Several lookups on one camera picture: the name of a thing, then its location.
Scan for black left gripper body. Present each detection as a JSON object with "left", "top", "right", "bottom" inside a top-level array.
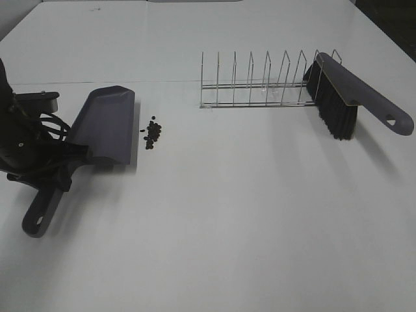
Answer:
[{"left": 1, "top": 83, "right": 70, "bottom": 189}]

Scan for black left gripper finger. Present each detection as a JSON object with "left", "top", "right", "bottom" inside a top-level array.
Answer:
[
  {"left": 62, "top": 141, "right": 91, "bottom": 166},
  {"left": 53, "top": 167, "right": 72, "bottom": 192}
]

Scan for purple plastic dustpan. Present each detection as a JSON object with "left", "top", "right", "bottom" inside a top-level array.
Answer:
[{"left": 21, "top": 86, "right": 135, "bottom": 238}]

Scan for pile of coffee beans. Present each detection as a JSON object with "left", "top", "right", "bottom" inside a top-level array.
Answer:
[{"left": 139, "top": 115, "right": 162, "bottom": 150}]

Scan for purple hand brush black bristles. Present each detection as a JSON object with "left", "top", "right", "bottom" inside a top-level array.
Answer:
[{"left": 304, "top": 52, "right": 414, "bottom": 140}]

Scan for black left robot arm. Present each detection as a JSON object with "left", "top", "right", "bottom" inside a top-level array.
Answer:
[{"left": 1, "top": 63, "right": 90, "bottom": 192}]

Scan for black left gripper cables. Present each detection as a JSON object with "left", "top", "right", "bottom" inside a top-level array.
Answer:
[{"left": 35, "top": 110, "right": 74, "bottom": 144}]

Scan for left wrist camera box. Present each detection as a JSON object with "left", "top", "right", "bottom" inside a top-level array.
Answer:
[{"left": 15, "top": 91, "right": 60, "bottom": 114}]

